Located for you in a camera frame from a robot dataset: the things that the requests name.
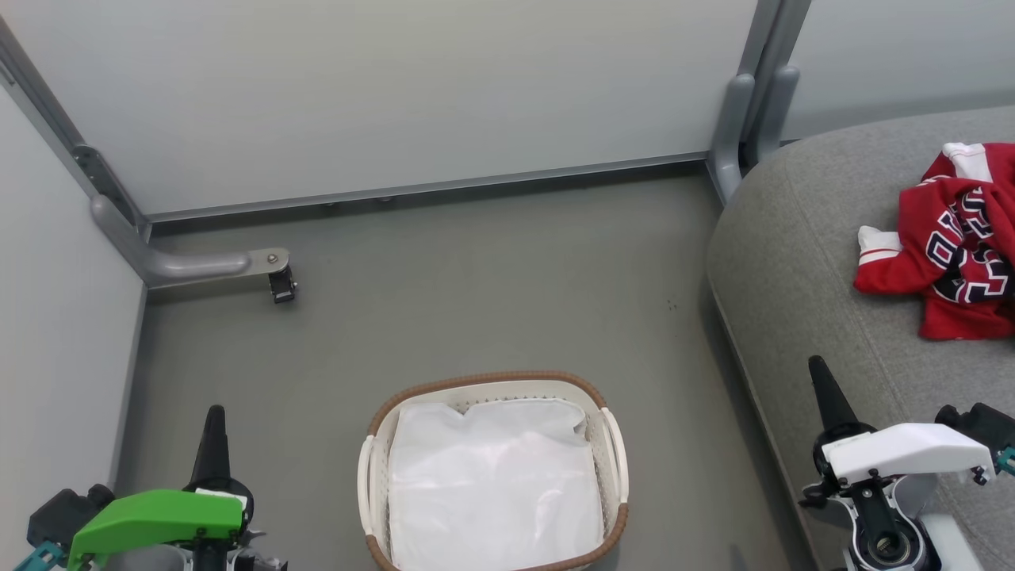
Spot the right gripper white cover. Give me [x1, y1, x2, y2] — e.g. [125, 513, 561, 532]
[807, 354, 996, 486]

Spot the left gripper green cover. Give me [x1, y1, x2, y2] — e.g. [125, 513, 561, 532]
[67, 404, 256, 570]

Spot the red basketball jersey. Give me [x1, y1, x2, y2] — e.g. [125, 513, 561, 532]
[853, 141, 1015, 342]

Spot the grey fabric sofa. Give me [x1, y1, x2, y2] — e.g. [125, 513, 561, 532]
[706, 105, 1015, 571]

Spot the white laundry basket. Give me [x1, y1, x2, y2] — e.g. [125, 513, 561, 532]
[357, 370, 631, 571]

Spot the grey partition support foot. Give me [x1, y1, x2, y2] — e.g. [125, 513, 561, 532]
[90, 194, 293, 288]
[753, 65, 800, 163]
[708, 73, 756, 205]

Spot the white cloth basket liner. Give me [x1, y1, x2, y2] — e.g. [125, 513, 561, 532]
[387, 397, 605, 571]

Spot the aluminium partition base rail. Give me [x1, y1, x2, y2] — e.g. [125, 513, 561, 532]
[147, 151, 711, 224]

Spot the aluminium partition post with bracket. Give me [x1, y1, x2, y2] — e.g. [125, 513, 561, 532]
[0, 16, 151, 239]

